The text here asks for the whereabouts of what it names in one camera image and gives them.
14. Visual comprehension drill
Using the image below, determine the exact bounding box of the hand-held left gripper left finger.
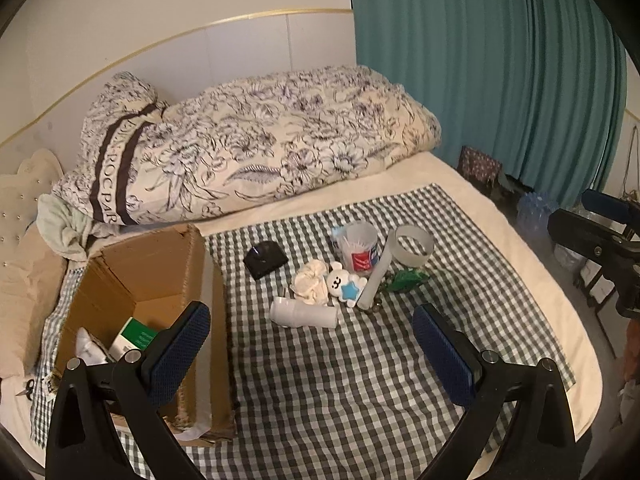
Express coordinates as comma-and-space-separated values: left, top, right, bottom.
45, 301, 213, 480

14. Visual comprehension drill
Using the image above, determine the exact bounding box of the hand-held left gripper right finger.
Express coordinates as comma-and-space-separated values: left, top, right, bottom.
411, 303, 593, 480

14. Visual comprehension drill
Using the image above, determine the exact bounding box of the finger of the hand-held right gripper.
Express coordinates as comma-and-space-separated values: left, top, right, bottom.
547, 208, 631, 263
581, 188, 637, 241

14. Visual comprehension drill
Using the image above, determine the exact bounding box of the green plastic packet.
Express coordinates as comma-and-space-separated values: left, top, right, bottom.
385, 267, 431, 293

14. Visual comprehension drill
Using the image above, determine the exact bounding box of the brown cardboard box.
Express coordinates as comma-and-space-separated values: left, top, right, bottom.
52, 223, 238, 448

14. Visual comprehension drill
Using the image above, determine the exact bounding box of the grey tape roll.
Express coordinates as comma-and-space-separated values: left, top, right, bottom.
382, 225, 435, 267

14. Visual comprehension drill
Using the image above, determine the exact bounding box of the clear cotton swab jar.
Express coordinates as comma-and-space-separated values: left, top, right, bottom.
340, 221, 385, 277

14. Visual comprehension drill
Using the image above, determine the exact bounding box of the white cloth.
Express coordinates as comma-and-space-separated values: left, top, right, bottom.
290, 258, 331, 307

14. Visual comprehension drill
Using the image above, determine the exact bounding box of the person's right forearm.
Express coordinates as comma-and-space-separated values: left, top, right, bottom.
621, 321, 640, 386

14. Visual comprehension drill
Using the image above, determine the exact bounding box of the green and white box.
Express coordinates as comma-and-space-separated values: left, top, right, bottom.
107, 317, 161, 361

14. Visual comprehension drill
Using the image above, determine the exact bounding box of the white plastic wrapper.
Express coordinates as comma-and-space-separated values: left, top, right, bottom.
75, 327, 113, 366

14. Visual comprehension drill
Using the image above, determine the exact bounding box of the white tube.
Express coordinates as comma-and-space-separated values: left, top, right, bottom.
356, 252, 392, 311

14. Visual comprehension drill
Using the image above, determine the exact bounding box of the dark patterned bag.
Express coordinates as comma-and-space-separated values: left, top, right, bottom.
459, 146, 502, 186

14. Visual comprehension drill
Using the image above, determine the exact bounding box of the small black box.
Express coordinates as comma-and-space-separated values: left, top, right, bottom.
243, 241, 288, 280

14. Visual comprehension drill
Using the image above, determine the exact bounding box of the green checkered cloth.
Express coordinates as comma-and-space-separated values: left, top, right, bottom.
30, 182, 576, 480

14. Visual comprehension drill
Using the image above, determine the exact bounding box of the white bear toy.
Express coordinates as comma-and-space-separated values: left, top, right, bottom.
325, 261, 368, 309

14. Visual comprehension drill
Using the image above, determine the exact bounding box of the beige pillow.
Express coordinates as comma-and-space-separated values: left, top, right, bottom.
0, 220, 68, 376

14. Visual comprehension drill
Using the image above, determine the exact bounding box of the mint green towel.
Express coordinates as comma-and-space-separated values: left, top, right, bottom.
36, 194, 121, 262

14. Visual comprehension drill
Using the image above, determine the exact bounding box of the teal curtain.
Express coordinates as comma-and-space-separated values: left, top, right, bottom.
346, 0, 630, 201

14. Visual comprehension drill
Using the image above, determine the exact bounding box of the cream tufted headboard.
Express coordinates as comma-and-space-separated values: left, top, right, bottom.
0, 152, 63, 261

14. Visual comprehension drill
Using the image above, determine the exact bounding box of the floral duvet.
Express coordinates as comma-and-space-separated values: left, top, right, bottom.
51, 64, 443, 226

